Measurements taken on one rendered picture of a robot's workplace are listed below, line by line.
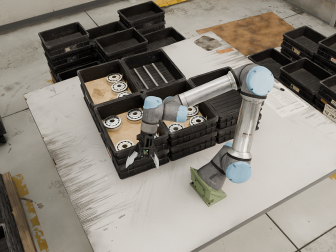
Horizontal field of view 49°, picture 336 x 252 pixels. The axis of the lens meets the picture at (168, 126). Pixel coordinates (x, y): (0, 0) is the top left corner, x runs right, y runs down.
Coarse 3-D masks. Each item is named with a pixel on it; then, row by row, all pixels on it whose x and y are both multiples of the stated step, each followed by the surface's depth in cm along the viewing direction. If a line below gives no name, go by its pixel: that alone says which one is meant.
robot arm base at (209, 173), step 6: (210, 162) 185; (204, 168) 184; (210, 168) 182; (216, 168) 181; (198, 174) 184; (204, 174) 182; (210, 174) 181; (216, 174) 181; (222, 174) 181; (204, 180) 181; (210, 180) 180; (216, 180) 181; (222, 180) 183; (210, 186) 181; (216, 186) 181
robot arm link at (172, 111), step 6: (168, 102) 167; (174, 102) 165; (168, 108) 158; (174, 108) 159; (180, 108) 159; (186, 108) 160; (162, 114) 158; (168, 114) 158; (174, 114) 158; (180, 114) 159; (186, 114) 159; (168, 120) 161; (174, 120) 160; (180, 120) 160
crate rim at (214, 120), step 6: (168, 84) 222; (150, 90) 218; (144, 96) 215; (204, 102) 209; (210, 108) 205; (216, 114) 201; (162, 120) 199; (210, 120) 198; (216, 120) 200; (192, 126) 195; (198, 126) 197; (168, 132) 192; (174, 132) 192; (180, 132) 194
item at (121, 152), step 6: (132, 96) 215; (108, 102) 212; (114, 102) 212; (96, 114) 205; (102, 126) 198; (162, 126) 196; (108, 138) 191; (156, 138) 190; (162, 138) 191; (114, 150) 185; (120, 150) 184; (126, 150) 185
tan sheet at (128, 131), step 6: (138, 108) 222; (120, 114) 219; (102, 120) 216; (126, 120) 215; (126, 126) 211; (132, 126) 211; (138, 126) 211; (108, 132) 208; (114, 132) 208; (120, 132) 208; (126, 132) 208; (132, 132) 208; (138, 132) 208; (114, 138) 205; (120, 138) 205; (126, 138) 204; (132, 138) 204; (114, 144) 201
